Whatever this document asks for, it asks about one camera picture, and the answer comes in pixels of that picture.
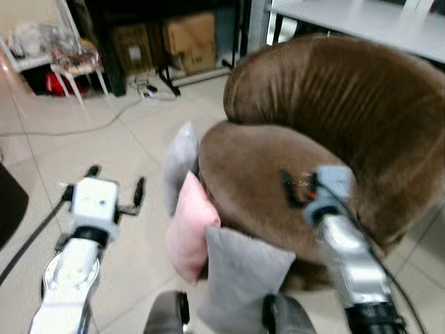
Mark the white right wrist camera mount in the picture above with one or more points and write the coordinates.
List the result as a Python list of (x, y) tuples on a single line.
[(332, 186)]

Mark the long white table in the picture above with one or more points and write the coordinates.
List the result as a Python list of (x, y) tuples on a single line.
[(361, 21)]

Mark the grey robot leg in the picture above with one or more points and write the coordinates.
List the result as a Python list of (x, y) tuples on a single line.
[(167, 313), (288, 316)]

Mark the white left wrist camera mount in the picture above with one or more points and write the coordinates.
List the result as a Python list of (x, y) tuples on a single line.
[(95, 200)]

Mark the red object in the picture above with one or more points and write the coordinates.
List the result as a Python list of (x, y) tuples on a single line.
[(59, 83)]

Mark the brown velvet armchair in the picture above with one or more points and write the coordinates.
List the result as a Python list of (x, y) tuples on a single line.
[(334, 104)]

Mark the grey right robot leg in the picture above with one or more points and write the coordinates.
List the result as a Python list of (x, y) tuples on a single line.
[(288, 316)]

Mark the plain cardboard box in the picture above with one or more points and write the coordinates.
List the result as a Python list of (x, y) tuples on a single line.
[(191, 38)]

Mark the grey left robot leg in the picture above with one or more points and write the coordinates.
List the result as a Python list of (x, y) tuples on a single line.
[(167, 313)]

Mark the clear plastic bag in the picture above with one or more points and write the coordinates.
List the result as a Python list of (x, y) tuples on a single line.
[(31, 38)]

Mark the cardboard box with label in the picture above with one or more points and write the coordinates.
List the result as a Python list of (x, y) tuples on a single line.
[(133, 47)]

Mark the pink pillow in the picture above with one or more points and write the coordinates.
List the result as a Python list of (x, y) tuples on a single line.
[(191, 223)]

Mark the black shelf unit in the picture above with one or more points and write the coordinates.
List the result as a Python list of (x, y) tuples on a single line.
[(97, 42)]

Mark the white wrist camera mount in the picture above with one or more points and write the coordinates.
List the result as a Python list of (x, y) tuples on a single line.
[(95, 200), (332, 186)]

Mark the white power strip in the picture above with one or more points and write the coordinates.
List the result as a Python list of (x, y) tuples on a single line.
[(149, 89)]

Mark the grey pillow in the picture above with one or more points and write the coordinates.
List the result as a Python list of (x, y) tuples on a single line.
[(179, 160), (236, 278)]

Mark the small white stand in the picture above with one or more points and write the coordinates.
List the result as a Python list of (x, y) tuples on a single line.
[(76, 68)]

